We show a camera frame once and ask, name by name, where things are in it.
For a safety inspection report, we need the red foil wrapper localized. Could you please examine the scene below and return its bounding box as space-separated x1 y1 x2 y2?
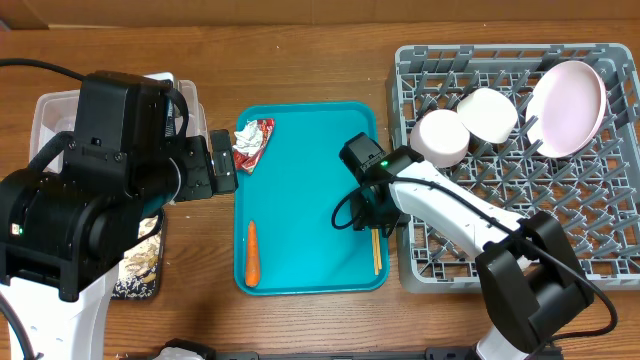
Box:
233 118 275 175

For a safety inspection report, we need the wooden chopstick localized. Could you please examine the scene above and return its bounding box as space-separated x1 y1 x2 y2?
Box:
372 229 382 275
371 228 381 276

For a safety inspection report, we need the orange carrot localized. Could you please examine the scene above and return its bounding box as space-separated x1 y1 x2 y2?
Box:
245 220 261 287

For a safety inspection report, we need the white bowl with food scraps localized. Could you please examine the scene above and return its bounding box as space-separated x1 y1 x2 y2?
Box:
409 109 470 168

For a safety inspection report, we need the small white bowl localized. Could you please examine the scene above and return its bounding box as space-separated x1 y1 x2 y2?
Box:
456 88 518 144

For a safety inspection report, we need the large white plate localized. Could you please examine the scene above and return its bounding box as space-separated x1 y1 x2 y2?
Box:
525 61 606 158

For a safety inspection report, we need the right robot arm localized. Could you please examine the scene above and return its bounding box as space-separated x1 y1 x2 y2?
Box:
339 133 594 359

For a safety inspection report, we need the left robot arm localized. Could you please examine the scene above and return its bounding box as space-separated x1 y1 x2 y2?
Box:
1 71 238 359

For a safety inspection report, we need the grey dishwasher rack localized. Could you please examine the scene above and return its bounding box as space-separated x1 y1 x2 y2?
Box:
387 43 639 291

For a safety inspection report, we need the teal serving tray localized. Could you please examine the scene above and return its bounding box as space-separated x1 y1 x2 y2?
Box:
234 101 390 296

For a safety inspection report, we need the black plastic tray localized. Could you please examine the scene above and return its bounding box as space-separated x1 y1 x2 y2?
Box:
109 207 167 301

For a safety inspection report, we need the clear plastic storage bin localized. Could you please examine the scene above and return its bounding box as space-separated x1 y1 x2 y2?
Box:
29 71 208 177

